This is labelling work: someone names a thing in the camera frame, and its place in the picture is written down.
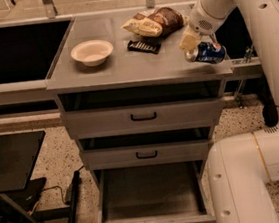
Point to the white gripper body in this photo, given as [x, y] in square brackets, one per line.
[201, 23]

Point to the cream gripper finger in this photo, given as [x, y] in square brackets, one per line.
[189, 39]

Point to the blue pepsi can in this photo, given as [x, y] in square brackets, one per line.
[207, 52]

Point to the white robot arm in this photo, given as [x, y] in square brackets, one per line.
[240, 167]

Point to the grey drawer cabinet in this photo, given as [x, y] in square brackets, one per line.
[130, 78]

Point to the top grey drawer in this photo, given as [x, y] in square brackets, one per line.
[137, 119]

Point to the grey drawer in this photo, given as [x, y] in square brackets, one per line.
[145, 155]
[137, 119]
[165, 193]

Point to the middle grey drawer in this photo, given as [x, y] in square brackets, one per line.
[145, 155]

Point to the bottom grey drawer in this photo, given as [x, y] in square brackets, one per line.
[165, 193]

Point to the brown chip bag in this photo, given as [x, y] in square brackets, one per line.
[156, 22]

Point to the black snack packet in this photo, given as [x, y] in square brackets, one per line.
[145, 45]

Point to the white paper bowl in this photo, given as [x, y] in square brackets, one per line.
[92, 53]

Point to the black pole on floor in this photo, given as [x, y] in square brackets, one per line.
[72, 191]

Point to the black side table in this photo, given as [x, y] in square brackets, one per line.
[18, 155]

